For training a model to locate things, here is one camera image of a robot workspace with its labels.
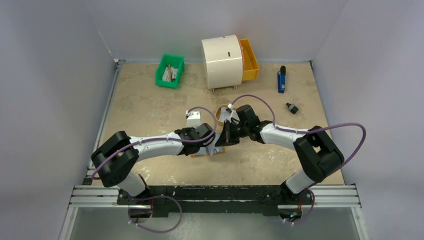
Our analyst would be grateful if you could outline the green plastic bin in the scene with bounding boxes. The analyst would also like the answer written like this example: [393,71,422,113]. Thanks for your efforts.
[155,54,185,89]

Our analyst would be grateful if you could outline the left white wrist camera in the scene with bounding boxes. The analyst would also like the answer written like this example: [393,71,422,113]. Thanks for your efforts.
[185,110,202,128]

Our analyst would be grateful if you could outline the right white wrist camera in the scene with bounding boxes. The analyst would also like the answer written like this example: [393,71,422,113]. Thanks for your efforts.
[227,103,240,123]

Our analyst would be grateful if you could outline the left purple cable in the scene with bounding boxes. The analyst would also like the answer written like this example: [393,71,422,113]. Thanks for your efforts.
[91,106,218,181]

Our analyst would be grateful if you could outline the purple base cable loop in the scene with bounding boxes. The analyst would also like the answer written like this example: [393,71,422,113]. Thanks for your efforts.
[127,194,185,234]

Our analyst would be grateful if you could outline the cream round drawer cabinet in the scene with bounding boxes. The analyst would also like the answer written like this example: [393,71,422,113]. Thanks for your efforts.
[201,34,244,92]

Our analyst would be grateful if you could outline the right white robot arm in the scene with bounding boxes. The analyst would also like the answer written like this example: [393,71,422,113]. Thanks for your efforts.
[215,104,345,204]

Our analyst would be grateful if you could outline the orange open drawer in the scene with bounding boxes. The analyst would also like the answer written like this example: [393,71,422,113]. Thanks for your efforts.
[239,38,259,82]

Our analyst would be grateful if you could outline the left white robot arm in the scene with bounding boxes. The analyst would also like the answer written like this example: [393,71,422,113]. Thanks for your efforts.
[90,123,216,205]

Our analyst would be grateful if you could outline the silver credit cards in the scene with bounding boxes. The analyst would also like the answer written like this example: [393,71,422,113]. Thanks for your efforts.
[219,107,232,122]

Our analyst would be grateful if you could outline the blue black marker pen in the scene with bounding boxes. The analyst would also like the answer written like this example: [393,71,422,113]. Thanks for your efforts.
[277,65,286,94]

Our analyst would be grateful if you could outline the orange card holder wallet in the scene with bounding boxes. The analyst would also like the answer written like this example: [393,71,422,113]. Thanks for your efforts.
[190,139,225,158]

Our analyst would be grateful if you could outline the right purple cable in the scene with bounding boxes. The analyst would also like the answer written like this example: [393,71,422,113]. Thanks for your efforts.
[228,94,367,186]

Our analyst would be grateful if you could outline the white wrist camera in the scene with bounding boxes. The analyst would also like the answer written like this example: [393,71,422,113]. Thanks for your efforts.
[227,103,240,123]
[185,110,202,128]

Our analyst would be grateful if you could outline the small black knob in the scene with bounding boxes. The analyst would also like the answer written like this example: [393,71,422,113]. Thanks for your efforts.
[286,102,299,114]

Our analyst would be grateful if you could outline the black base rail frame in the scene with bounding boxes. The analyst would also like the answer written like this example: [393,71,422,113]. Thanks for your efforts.
[69,185,361,218]

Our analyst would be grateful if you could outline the orange oval tray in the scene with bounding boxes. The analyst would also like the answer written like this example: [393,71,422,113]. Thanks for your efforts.
[215,103,237,126]

